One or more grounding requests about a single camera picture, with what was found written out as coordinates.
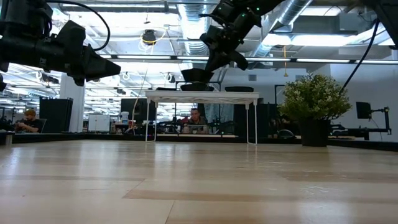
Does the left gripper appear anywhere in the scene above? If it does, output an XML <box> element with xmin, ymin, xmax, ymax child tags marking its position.
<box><xmin>0</xmin><ymin>20</ymin><xmax>122</xmax><ymax>91</ymax></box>

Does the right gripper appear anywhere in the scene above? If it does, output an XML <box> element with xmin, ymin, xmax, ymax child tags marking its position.
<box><xmin>198</xmin><ymin>0</ymin><xmax>262</xmax><ymax>73</ymax></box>

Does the black round fluted mini plate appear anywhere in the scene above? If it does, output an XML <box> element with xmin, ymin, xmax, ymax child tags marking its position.
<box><xmin>224</xmin><ymin>86</ymin><xmax>254</xmax><ymax>93</ymax></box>

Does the black wavy square mini plate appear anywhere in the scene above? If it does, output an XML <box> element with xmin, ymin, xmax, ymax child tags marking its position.
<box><xmin>180</xmin><ymin>83</ymin><xmax>215</xmax><ymax>92</ymax></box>

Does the black monitor on arm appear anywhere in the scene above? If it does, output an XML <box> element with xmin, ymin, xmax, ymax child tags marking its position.
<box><xmin>329</xmin><ymin>101</ymin><xmax>392</xmax><ymax>141</ymax></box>

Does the white cabinet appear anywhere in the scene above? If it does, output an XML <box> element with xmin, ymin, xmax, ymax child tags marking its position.
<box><xmin>88</xmin><ymin>114</ymin><xmax>111</xmax><ymax>133</ymax></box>

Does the black cabinet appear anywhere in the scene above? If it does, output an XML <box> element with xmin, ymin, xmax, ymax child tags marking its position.
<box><xmin>39</xmin><ymin>97</ymin><xmax>74</xmax><ymax>134</ymax></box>

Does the person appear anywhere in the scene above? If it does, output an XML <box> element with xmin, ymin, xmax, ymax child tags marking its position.
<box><xmin>182</xmin><ymin>108</ymin><xmax>210</xmax><ymax>135</ymax></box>
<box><xmin>14</xmin><ymin>108</ymin><xmax>44</xmax><ymax>134</ymax></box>

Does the ceiling-mounted black device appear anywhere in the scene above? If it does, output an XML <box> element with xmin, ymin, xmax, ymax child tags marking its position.
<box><xmin>142</xmin><ymin>29</ymin><xmax>157</xmax><ymax>46</ymax></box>

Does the open laptop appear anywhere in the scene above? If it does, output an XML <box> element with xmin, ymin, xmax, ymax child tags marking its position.
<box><xmin>187</xmin><ymin>124</ymin><xmax>208</xmax><ymax>135</ymax></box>

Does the green artificial plant black pot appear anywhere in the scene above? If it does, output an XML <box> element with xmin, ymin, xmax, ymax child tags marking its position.
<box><xmin>277</xmin><ymin>73</ymin><xmax>353</xmax><ymax>147</ymax></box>

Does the white wire rack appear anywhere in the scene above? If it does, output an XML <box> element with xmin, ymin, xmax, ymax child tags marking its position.
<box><xmin>144</xmin><ymin>90</ymin><xmax>260</xmax><ymax>146</ymax></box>

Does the silver ventilation duct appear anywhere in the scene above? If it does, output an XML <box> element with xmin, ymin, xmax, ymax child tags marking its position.
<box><xmin>182</xmin><ymin>2</ymin><xmax>210</xmax><ymax>56</ymax></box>
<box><xmin>250</xmin><ymin>0</ymin><xmax>313</xmax><ymax>58</ymax></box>

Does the yellow hanging cord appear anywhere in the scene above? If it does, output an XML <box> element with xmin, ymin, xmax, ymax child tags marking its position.
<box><xmin>282</xmin><ymin>45</ymin><xmax>289</xmax><ymax>78</ymax></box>

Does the black aluminium table frame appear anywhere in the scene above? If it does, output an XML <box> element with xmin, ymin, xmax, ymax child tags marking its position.
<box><xmin>0</xmin><ymin>131</ymin><xmax>398</xmax><ymax>152</ymax></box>

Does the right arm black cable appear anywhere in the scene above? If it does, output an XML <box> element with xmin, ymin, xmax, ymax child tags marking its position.
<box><xmin>340</xmin><ymin>18</ymin><xmax>381</xmax><ymax>94</ymax></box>

